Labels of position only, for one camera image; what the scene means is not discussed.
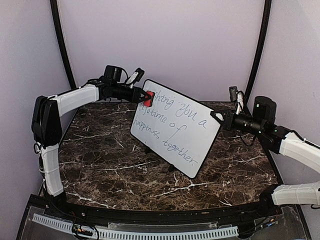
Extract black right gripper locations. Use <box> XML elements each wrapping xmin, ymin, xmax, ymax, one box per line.
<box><xmin>210</xmin><ymin>108</ymin><xmax>265</xmax><ymax>137</ymax></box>

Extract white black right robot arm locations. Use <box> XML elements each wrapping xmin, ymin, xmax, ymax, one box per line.
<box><xmin>210</xmin><ymin>96</ymin><xmax>320</xmax><ymax>217</ymax></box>

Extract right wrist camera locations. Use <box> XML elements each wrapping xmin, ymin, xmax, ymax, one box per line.
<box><xmin>229</xmin><ymin>86</ymin><xmax>245</xmax><ymax>115</ymax></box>

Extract black right whiteboard foot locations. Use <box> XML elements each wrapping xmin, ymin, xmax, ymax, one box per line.
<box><xmin>168</xmin><ymin>164</ymin><xmax>175</xmax><ymax>172</ymax></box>

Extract black right corner post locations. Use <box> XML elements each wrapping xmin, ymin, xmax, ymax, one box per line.
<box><xmin>244</xmin><ymin>0</ymin><xmax>272</xmax><ymax>102</ymax></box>

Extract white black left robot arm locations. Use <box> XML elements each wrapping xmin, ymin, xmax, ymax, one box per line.
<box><xmin>31</xmin><ymin>81</ymin><xmax>152</xmax><ymax>197</ymax></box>

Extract white slotted cable duct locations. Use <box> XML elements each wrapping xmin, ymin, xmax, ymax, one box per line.
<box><xmin>32</xmin><ymin>213</ymin><xmax>239</xmax><ymax>240</ymax></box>

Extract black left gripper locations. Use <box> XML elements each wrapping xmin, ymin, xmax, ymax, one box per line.
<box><xmin>112</xmin><ymin>83</ymin><xmax>152</xmax><ymax>104</ymax></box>

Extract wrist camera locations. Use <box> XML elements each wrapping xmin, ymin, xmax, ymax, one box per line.
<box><xmin>103</xmin><ymin>64</ymin><xmax>145</xmax><ymax>87</ymax></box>
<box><xmin>229</xmin><ymin>86</ymin><xmax>245</xmax><ymax>115</ymax></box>

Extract black left corner post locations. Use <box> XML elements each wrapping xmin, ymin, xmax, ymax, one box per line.
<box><xmin>49</xmin><ymin>0</ymin><xmax>77</xmax><ymax>90</ymax></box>

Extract white whiteboard black frame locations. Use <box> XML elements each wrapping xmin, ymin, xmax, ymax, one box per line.
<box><xmin>130</xmin><ymin>79</ymin><xmax>222</xmax><ymax>179</ymax></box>

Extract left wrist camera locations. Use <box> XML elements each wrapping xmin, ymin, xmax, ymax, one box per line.
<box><xmin>103</xmin><ymin>64</ymin><xmax>145</xmax><ymax>87</ymax></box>

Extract black curved front rail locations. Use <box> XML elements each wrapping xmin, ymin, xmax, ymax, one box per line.
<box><xmin>44</xmin><ymin>202</ymin><xmax>282</xmax><ymax>226</ymax></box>

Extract black corner post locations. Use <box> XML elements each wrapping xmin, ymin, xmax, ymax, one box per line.
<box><xmin>244</xmin><ymin>0</ymin><xmax>272</xmax><ymax>102</ymax></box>
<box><xmin>49</xmin><ymin>0</ymin><xmax>77</xmax><ymax>90</ymax></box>

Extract red bone-shaped eraser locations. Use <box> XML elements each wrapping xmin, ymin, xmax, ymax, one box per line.
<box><xmin>143</xmin><ymin>90</ymin><xmax>155</xmax><ymax>108</ymax></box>

